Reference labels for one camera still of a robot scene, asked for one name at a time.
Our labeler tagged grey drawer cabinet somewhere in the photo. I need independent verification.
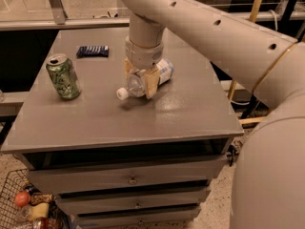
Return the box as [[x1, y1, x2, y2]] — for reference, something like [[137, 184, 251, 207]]
[[3, 28, 242, 229]]

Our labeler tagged green soda can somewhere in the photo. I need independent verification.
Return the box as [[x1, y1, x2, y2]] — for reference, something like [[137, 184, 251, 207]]
[[46, 53, 81, 100]]

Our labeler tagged wooden frame stand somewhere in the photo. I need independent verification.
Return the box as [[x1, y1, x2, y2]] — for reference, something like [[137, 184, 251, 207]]
[[227, 0, 271, 127]]

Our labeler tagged yellow item in basket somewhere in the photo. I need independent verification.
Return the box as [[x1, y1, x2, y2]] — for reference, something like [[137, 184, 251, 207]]
[[28, 203, 50, 221]]

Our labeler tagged clear plastic water bottle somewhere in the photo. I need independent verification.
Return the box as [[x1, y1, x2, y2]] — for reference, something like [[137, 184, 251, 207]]
[[116, 59, 173, 100]]

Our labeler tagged red round fruit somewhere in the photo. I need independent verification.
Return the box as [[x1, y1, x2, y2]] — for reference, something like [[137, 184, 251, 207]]
[[14, 191, 31, 208]]

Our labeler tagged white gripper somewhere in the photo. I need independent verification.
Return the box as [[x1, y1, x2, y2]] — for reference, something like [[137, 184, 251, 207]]
[[124, 36, 164, 99]]

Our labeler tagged black wire basket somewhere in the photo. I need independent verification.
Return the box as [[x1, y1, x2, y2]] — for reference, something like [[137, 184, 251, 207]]
[[0, 169, 71, 229]]

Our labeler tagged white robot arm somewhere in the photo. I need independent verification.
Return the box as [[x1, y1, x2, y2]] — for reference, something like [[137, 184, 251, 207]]
[[122, 0, 305, 229]]

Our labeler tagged dark blue snack packet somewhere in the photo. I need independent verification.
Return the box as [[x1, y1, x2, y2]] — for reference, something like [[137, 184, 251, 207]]
[[76, 46, 109, 58]]

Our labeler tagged metal railing frame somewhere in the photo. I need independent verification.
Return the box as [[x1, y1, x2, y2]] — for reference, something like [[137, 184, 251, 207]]
[[0, 0, 305, 31]]

